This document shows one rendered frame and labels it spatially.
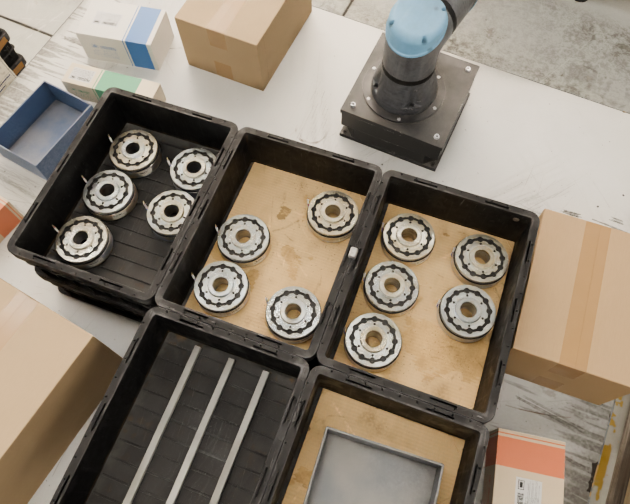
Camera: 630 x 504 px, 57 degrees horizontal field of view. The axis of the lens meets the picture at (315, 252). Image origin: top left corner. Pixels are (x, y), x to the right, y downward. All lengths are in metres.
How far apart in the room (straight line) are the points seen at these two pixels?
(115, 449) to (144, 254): 0.37
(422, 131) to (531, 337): 0.52
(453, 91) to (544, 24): 1.45
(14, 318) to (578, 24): 2.46
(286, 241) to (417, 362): 0.35
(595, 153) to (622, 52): 1.33
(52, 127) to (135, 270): 0.54
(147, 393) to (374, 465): 0.42
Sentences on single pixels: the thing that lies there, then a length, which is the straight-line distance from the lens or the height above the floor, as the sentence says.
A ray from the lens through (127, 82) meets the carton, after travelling 1.54.
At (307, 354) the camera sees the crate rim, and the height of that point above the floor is 0.93.
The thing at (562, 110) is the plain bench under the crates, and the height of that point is 0.70.
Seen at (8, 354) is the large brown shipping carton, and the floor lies 0.90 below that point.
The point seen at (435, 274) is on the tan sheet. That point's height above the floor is 0.83.
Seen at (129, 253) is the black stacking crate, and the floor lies 0.83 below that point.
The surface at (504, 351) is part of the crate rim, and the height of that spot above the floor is 0.93.
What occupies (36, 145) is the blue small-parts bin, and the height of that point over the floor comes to 0.70.
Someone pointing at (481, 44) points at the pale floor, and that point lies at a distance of 2.68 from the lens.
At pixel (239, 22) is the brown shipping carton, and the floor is 0.86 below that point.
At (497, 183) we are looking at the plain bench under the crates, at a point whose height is 0.70.
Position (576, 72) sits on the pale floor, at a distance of 2.70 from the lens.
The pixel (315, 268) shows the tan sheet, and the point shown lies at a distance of 1.13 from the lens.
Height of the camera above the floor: 1.87
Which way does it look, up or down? 66 degrees down
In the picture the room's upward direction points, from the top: 2 degrees counter-clockwise
